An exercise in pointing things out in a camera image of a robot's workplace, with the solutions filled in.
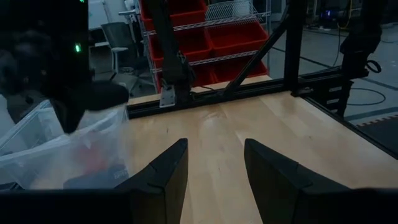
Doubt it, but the black aluminium table frame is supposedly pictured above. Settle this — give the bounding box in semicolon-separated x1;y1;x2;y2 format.
126;0;398;161

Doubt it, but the long blue floor cable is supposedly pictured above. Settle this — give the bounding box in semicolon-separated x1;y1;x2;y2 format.
346;87;387;107

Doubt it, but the black corner post with cable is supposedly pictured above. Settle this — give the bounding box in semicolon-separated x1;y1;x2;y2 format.
337;0;384;118

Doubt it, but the grey metal bracket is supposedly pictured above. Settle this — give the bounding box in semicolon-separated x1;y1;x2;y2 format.
159;85;177;109

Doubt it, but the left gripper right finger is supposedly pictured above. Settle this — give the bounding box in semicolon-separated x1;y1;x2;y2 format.
244;138;398;224

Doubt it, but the red storage bin shelf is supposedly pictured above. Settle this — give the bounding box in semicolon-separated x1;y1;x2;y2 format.
136;0;272;94

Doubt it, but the blue lit device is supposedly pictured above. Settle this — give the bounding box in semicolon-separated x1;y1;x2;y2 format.
320;8;336;22

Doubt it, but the black floor mat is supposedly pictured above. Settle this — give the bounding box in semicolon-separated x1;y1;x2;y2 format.
356;114;398;156

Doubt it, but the clear zip bag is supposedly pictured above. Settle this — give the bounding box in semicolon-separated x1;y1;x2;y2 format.
0;104;131;190

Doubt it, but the red packaged item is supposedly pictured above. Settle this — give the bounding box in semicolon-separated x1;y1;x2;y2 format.
76;144;109;175

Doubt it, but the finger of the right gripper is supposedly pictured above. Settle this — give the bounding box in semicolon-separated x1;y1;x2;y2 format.
51;98;85;135

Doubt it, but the clear plastic bin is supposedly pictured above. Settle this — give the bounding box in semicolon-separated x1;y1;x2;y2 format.
0;99;127;191

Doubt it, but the red storage bin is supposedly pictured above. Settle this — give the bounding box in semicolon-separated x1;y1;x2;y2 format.
213;58;269;83
148;28;213;62
206;22;269;57
139;0;208;28
154;63;216;93

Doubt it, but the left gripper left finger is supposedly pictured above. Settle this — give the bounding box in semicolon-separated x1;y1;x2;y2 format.
0;138;189;224

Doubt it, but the dark grey chair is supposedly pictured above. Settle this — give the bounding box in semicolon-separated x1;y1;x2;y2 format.
100;21;149;75

